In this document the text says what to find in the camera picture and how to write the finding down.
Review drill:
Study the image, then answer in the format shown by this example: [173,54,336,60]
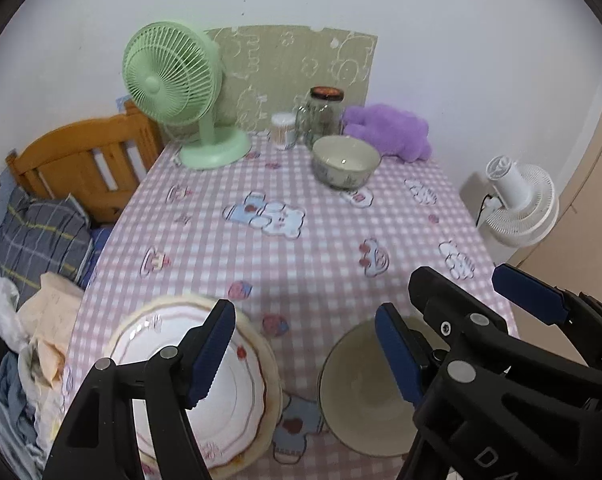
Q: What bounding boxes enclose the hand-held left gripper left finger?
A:
[41,299,237,480]

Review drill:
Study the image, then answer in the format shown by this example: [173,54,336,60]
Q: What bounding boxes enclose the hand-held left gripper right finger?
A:
[374,302,448,480]

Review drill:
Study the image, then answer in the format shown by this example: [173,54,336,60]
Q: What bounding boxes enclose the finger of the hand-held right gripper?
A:
[407,266,602,411]
[492,262,602,361]

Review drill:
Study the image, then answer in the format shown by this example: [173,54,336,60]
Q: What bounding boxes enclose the white red-rimmed plate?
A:
[112,305,270,471]

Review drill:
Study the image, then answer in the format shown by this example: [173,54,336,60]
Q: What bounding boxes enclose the white fan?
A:
[458,156,560,248]

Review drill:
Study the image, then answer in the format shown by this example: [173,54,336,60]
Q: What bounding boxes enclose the pink checked tablecloth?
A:
[61,130,519,480]

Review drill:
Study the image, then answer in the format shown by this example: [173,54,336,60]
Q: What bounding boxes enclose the blue bedsheet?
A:
[78,225,114,291]

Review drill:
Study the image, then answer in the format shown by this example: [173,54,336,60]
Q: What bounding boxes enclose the cream cloth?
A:
[16,272,84,396]

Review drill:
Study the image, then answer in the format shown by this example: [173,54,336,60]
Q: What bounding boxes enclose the grey striped pillow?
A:
[0,187,94,306]

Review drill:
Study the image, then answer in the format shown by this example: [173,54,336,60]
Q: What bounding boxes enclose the light blue cloth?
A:
[0,355,47,466]

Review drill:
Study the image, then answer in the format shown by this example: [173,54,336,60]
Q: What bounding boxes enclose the purple plush toy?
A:
[342,104,433,163]

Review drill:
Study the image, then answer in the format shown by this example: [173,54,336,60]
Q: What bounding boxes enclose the white plastic bag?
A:
[0,277,32,356]

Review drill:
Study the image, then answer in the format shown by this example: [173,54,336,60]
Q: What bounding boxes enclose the cotton swab container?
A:
[271,112,298,151]

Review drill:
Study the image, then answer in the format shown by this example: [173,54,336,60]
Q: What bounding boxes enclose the wooden bed headboard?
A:
[6,100,166,226]

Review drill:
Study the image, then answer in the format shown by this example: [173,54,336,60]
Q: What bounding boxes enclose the glass jar with dark lid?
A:
[295,86,345,152]

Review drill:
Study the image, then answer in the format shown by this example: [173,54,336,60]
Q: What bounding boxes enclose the green desk fan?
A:
[122,21,253,170]

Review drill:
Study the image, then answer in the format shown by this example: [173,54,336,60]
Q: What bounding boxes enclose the black fan cable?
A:
[475,192,502,231]

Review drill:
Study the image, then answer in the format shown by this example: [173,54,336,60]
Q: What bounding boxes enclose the green patterned wall sheet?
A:
[203,25,379,136]

